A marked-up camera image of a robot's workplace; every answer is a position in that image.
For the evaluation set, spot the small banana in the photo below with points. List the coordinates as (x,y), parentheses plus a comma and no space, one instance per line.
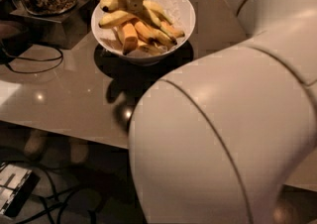
(148,49)
(177,33)

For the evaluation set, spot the dark round object left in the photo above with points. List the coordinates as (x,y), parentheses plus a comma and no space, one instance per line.
(14,38)

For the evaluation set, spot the orange peeled banana piece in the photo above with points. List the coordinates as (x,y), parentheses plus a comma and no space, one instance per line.
(128,37)

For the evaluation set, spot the small banana bottom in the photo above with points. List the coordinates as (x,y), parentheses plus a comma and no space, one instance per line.
(148,49)

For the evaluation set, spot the long yellow banana top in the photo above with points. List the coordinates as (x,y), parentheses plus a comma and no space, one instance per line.
(115,18)

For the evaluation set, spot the dark square pedestal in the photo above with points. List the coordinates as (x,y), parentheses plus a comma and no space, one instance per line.
(63,31)

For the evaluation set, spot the small banana right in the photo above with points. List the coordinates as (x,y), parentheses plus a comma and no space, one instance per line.
(177,33)

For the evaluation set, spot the white ceramic bowl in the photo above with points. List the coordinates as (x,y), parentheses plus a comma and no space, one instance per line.
(145,59)

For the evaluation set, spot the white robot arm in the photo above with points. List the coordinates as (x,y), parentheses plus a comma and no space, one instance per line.
(213,141)

